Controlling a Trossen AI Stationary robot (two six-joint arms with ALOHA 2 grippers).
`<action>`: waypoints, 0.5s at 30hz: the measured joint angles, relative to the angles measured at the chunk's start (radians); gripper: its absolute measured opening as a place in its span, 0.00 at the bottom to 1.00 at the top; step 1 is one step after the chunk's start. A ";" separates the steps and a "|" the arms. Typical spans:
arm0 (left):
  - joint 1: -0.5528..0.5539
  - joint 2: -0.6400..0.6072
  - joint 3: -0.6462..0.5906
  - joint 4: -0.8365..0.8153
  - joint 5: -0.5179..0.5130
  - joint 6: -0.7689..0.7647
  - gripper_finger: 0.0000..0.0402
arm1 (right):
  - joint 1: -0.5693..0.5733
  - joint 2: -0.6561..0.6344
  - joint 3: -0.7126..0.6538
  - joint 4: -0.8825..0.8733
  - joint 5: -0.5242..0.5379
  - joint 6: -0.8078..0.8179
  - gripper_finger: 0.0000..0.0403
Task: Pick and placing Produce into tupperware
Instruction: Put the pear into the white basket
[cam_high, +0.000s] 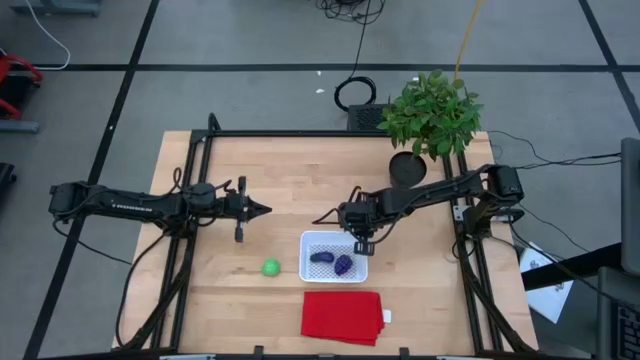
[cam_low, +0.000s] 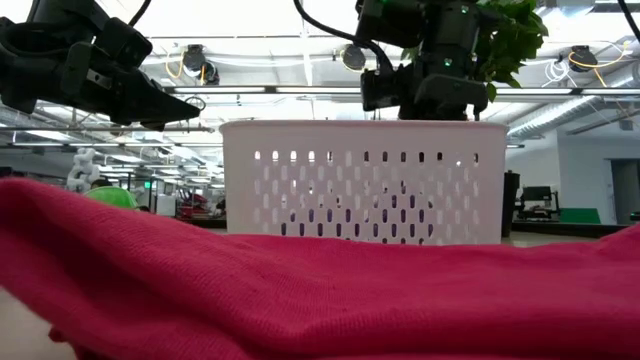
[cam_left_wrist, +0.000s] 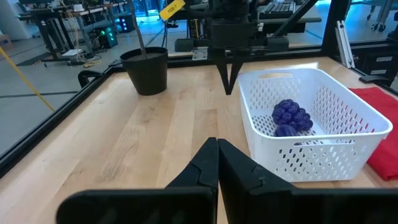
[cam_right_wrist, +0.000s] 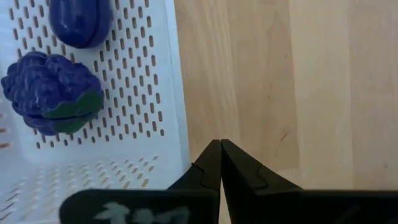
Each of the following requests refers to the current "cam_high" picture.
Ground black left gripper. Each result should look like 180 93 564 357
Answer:
219 175 274 245

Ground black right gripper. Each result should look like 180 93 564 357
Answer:
312 194 383 257

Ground purple eggplant toy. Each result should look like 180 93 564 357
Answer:
333 254 354 277

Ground green round produce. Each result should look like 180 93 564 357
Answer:
260 257 282 278

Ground white perforated plastic basket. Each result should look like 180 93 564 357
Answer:
298 229 370 285

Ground red folded cloth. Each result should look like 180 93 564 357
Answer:
300 290 393 348

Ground black vented box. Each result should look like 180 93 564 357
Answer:
347 103 396 133

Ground green potted plant black pot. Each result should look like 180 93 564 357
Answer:
377 68 485 189

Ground white printed paper sheet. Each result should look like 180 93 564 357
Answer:
518 242 575 325

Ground black desk bar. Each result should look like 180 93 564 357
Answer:
522 242 624 292

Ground grey metal base bar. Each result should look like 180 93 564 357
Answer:
9 0 104 17
0 119 41 134

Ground grey monitor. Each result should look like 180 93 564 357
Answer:
619 137 640 279

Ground black keyboard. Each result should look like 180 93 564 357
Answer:
616 301 640 360

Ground black metal table frame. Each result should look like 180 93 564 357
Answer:
112 112 539 360

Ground coiled black cable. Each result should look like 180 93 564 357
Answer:
333 0 379 113

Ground tangled black cable bundle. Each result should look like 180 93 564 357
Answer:
315 0 387 25

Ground yellow cable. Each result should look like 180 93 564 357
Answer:
453 0 486 81

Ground thin black cable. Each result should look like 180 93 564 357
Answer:
487 129 624 171

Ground white cable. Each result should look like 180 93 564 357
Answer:
22 0 72 71

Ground red metal cart frame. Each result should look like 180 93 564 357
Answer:
0 53 45 121

